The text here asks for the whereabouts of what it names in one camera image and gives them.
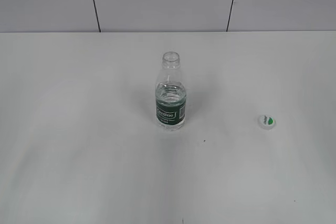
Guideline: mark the clear plastic water bottle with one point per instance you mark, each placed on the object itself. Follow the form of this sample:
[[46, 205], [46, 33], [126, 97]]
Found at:
[[170, 93]]

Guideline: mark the white green bottle cap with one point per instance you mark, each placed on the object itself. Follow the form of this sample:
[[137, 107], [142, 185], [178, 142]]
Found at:
[[266, 122]]

